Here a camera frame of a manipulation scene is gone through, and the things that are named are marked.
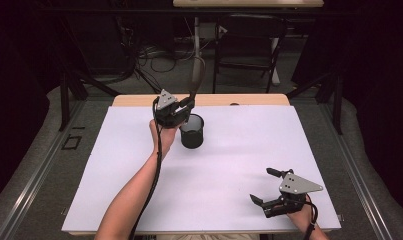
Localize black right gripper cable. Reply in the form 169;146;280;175
301;193;320;240

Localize white table mat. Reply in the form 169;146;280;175
61;104;342;234

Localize person's right hand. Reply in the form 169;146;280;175
286;194;314;233

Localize black mesh cup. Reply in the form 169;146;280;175
179;113;205;150

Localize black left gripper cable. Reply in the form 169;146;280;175
129;95;164;240

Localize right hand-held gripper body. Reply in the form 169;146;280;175
261;168;324;219

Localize light wooden table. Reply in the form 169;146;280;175
68;93;337;237

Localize bundle of floor cables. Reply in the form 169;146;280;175
122;19;195;94

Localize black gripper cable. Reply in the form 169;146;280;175
301;193;320;240
129;95;164;240

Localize black folding chair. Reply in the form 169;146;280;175
211;13;289;95

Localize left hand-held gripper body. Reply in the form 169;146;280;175
153;88;191;130

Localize black metal stand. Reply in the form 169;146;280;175
286;70;344;136
58;66;122;132

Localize person's left hand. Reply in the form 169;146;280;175
148;119;182;156

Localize metal floor rail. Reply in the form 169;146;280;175
0;99;87;240
317;101;395;240

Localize white desk leg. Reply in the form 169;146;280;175
191;16;204;86
270;36;282;85

